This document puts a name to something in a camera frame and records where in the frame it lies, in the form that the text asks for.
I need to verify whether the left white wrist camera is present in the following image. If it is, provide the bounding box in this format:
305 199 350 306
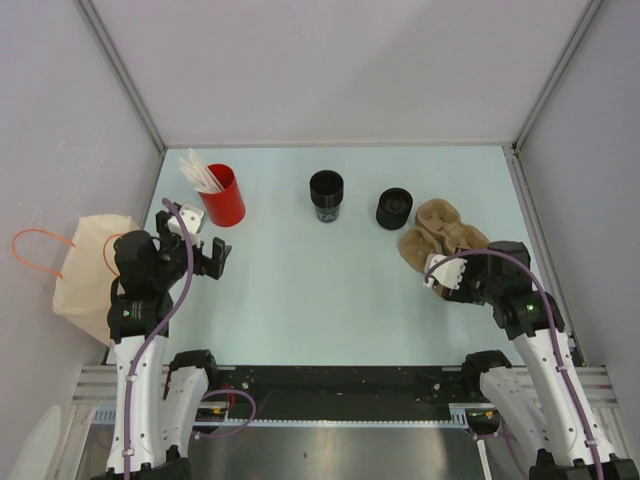
167 203 205 247

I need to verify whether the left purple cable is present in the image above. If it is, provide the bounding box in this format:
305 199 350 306
122 197 195 480

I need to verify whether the translucent bag with orange handles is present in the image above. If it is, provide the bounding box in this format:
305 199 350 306
11 214 139 345

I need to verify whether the black ribbed cup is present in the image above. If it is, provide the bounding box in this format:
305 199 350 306
376 187 413 230
309 170 344 223

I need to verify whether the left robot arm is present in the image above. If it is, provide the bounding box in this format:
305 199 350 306
102 204 231 479

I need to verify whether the tilted black ribbed cup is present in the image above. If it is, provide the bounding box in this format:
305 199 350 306
376 187 413 230

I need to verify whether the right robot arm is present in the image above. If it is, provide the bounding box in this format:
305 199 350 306
424 241 639 479

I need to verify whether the red cylindrical straw holder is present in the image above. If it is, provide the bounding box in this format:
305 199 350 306
199 164 246 227

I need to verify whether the brown pulp cup carrier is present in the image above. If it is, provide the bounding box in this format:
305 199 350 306
399 226 453 275
416 198 490 254

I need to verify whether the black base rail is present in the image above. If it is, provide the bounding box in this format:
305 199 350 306
164 349 516 436

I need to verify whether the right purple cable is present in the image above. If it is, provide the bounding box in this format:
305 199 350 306
423 248 604 480

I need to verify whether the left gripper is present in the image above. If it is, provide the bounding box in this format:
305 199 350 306
152 211 230 287

